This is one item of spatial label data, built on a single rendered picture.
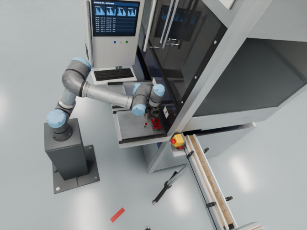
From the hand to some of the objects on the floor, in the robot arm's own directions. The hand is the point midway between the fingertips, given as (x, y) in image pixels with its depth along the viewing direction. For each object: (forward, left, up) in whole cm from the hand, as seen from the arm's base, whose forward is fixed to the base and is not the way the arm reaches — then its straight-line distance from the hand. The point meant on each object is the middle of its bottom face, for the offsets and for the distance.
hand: (147, 117), depth 134 cm
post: (+18, -16, -101) cm, 104 cm away
